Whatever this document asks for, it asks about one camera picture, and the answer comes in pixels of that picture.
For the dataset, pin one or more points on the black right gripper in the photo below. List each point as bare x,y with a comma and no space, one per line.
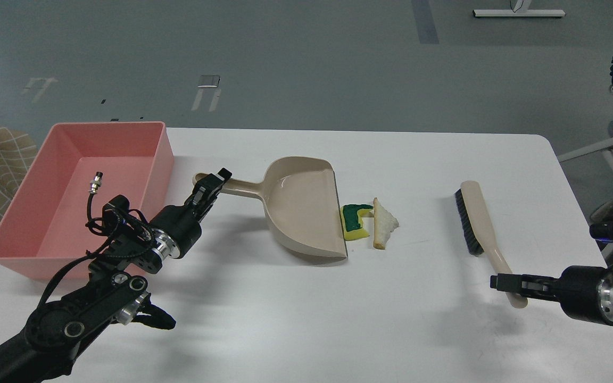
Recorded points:
576,290

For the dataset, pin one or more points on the beige hand brush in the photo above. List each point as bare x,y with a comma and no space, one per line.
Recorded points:
478,230

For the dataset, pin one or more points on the pink plastic bin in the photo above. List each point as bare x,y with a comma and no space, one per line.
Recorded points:
44,228

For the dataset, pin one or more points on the beige plastic dustpan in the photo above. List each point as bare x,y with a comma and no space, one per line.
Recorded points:
294,199

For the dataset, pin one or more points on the white floor stand base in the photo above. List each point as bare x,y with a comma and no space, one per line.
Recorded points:
519,9

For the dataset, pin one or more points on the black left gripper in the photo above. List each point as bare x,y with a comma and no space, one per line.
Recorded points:
182,223

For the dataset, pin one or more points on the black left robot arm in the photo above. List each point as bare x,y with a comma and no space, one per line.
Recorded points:
89,294

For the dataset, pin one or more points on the white bread slice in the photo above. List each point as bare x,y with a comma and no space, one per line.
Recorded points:
384,224

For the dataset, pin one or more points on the yellow green sponge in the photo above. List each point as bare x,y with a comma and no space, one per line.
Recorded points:
352,221

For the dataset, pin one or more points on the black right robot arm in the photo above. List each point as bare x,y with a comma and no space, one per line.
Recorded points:
603,232

